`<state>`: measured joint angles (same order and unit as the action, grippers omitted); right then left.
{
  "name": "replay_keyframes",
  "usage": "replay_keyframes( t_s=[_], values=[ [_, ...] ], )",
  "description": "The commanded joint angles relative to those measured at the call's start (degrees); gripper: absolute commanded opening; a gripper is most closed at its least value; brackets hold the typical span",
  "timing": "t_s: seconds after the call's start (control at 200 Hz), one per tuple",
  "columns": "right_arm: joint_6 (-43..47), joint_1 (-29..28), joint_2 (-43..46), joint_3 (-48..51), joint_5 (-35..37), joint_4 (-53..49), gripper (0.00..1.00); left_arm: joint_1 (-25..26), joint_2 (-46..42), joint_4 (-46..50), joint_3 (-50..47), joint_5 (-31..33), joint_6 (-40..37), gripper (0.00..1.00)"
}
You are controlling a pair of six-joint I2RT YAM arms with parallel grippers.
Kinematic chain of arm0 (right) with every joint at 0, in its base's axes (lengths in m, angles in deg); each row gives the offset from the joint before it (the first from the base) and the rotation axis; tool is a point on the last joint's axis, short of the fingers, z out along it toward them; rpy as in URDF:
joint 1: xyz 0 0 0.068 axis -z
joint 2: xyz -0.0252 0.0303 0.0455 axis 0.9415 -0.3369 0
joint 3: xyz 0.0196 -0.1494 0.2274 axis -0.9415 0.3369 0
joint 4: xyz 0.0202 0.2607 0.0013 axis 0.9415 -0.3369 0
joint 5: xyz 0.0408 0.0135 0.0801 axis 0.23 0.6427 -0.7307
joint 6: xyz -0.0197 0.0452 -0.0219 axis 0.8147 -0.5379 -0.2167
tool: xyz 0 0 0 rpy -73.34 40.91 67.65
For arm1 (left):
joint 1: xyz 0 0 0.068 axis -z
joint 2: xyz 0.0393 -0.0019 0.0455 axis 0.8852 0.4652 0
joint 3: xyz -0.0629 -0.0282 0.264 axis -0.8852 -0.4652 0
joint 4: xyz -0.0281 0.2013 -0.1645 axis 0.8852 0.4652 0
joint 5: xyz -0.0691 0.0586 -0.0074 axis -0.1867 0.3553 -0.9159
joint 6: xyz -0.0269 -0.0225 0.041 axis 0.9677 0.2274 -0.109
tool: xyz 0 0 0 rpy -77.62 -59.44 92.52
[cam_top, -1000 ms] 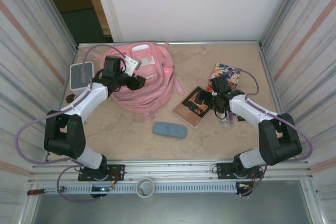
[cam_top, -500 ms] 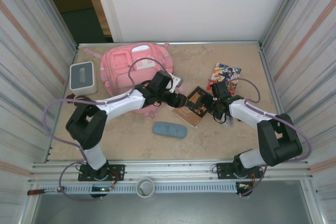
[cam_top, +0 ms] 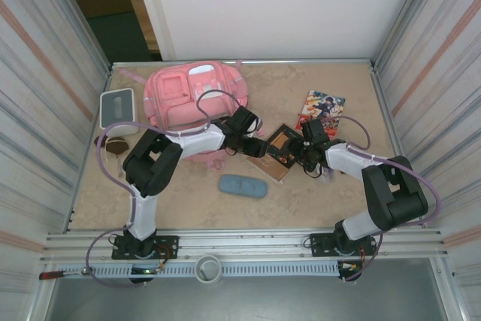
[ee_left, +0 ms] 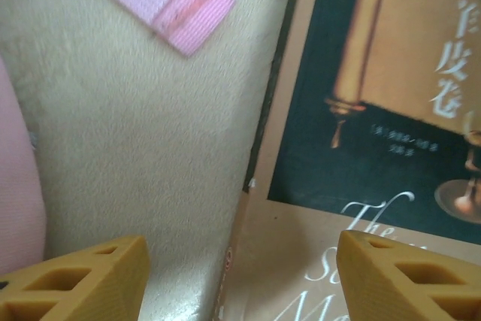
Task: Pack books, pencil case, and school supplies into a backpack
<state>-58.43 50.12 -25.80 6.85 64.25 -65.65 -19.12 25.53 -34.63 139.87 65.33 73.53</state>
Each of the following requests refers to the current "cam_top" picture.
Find small controller board with wires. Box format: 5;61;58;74
337;260;365;283
129;266;166;285

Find red handled tool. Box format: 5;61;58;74
39;267;95;280

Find wide aluminium mounting rail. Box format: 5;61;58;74
44;227;450;264

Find white slotted cable duct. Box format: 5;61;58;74
80;262;341;280

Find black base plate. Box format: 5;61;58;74
310;232;378;258
111;235;180;261

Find colourful manga book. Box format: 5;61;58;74
296;90;346;138

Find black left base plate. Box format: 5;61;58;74
111;235;180;261

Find blue pencil case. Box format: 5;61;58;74
218;174;269;200

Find grey plastic ring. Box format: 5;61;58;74
194;254;223;284

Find pink backpack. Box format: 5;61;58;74
119;59;266;171

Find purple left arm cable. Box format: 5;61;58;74
84;89;249;289

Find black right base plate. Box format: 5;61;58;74
310;232;378;258

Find brown cover book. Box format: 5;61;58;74
247;123;315;186

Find white grey tissue box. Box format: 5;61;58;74
99;87;135;135

